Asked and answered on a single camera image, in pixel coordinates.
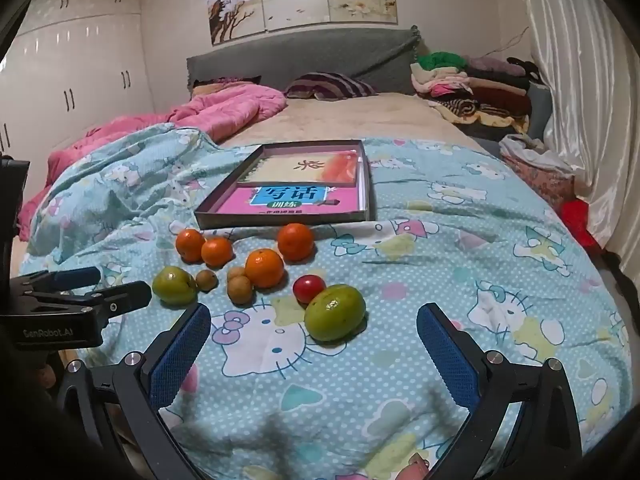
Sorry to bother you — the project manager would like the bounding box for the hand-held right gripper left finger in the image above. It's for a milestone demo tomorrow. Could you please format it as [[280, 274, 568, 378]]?
[[57, 302, 213, 480]]

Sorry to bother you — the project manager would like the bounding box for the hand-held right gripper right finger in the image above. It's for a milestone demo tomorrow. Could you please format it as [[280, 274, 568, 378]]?
[[416, 302, 583, 480]]

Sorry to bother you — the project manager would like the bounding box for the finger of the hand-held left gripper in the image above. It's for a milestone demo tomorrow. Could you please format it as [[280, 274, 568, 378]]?
[[12, 266, 102, 293], [22, 281, 152, 317]]

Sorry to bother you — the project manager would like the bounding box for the small green jujube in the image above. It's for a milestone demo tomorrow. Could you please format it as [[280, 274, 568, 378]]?
[[152, 266, 198, 307]]

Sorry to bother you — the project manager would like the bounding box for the orange mandarin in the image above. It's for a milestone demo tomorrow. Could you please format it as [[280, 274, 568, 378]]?
[[277, 223, 315, 262], [201, 237, 234, 268], [244, 249, 285, 289], [175, 228, 206, 263]]

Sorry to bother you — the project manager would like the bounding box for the large green jujube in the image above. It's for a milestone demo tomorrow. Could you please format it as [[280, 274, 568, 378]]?
[[304, 284, 367, 343]]

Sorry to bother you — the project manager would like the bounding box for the red cherry tomato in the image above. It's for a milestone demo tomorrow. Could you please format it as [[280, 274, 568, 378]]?
[[292, 274, 327, 306]]

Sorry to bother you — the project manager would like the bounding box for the shallow grey cardboard box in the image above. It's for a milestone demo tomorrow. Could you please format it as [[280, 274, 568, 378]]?
[[194, 139, 378, 231]]

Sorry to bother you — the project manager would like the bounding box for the blue cartoon cat blanket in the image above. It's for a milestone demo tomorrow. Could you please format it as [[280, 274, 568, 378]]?
[[20, 122, 633, 480]]

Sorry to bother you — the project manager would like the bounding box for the red cloth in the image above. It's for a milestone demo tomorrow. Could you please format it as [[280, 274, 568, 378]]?
[[557, 199, 601, 251]]

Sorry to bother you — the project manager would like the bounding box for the pink book with blue label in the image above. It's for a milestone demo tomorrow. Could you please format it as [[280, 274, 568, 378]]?
[[216, 185, 363, 216]]

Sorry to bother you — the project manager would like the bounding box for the pink floral cloth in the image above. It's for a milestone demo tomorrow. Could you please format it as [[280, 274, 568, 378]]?
[[510, 155, 576, 211]]

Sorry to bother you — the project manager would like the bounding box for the pink quilt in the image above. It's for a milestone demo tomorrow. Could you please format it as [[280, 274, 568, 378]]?
[[15, 82, 288, 241]]

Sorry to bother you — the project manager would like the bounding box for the cream and orange book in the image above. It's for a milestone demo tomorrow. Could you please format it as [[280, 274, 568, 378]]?
[[237, 149, 363, 186]]

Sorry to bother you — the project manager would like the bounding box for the white wardrobe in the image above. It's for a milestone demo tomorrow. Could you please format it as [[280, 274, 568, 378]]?
[[0, 0, 156, 206]]

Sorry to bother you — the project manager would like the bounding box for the white crumpled cloth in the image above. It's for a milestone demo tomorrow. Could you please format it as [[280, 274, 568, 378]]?
[[499, 134, 576, 171]]

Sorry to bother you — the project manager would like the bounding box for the dark patterned pillow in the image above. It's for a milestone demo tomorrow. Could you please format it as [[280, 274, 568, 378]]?
[[191, 76, 262, 97]]

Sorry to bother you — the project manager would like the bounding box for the beige bed sheet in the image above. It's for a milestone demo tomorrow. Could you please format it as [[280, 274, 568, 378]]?
[[220, 92, 481, 153]]

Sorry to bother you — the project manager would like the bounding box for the grey blue cushion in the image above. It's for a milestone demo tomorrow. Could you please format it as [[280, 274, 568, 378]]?
[[525, 82, 555, 141]]

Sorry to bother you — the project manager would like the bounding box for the pile of folded clothes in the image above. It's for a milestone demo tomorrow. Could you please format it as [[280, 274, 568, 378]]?
[[410, 51, 543, 136]]

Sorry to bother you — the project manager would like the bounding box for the purple striped pillow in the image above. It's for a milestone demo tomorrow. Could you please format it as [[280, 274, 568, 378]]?
[[284, 72, 378, 101]]

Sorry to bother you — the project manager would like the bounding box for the green folded garment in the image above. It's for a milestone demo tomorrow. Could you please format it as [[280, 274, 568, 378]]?
[[417, 51, 468, 71]]

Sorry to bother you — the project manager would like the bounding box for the grey padded headboard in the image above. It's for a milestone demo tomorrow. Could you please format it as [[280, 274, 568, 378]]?
[[186, 25, 421, 103]]

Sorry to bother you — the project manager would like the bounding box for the white satin curtain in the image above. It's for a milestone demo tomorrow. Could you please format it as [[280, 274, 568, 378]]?
[[520, 0, 640, 271]]

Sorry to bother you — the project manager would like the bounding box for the blossom tree painting panel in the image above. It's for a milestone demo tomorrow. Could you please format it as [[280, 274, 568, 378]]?
[[205, 0, 266, 46]]

